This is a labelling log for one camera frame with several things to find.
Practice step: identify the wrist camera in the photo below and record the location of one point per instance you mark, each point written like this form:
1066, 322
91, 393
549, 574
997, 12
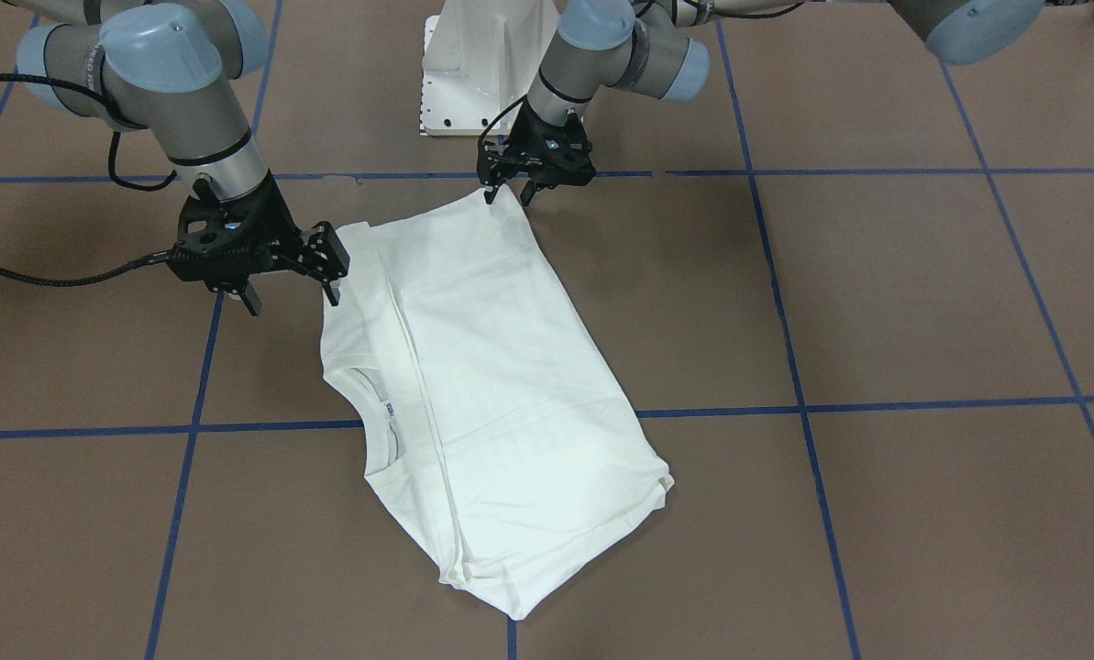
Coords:
322, 257
495, 166

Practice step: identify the white printed t-shirt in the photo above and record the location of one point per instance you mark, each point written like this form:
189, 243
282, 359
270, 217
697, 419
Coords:
495, 433

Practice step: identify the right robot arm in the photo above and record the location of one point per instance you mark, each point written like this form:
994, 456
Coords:
167, 67

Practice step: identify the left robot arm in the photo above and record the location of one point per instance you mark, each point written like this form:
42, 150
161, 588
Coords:
641, 47

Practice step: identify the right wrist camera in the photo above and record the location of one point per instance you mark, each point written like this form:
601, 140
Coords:
322, 257

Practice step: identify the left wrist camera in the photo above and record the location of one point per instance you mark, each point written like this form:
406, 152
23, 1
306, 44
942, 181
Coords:
495, 166

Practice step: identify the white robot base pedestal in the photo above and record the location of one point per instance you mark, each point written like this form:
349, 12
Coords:
480, 56

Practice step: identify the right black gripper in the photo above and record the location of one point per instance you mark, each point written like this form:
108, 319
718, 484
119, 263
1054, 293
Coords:
274, 218

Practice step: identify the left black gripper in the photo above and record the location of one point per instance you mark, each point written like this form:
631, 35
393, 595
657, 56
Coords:
522, 127

